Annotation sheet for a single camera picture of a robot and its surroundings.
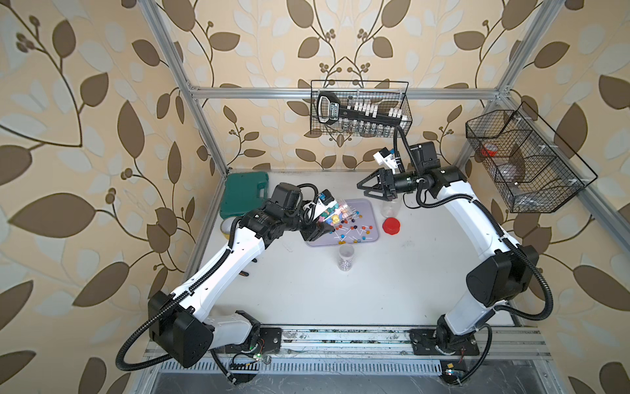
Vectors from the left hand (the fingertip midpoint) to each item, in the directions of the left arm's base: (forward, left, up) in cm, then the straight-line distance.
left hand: (322, 214), depth 74 cm
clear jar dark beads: (-6, -8, -16) cm, 19 cm away
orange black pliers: (-9, +27, -25) cm, 38 cm away
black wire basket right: (+11, -64, +10) cm, 65 cm away
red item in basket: (+21, -56, +8) cm, 60 cm away
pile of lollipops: (+10, -9, -25) cm, 28 cm away
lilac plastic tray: (+22, -20, -25) cm, 39 cm away
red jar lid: (+12, -28, -24) cm, 38 cm away
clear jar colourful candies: (-1, -5, +2) cm, 6 cm away
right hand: (+5, -12, +6) cm, 14 cm away
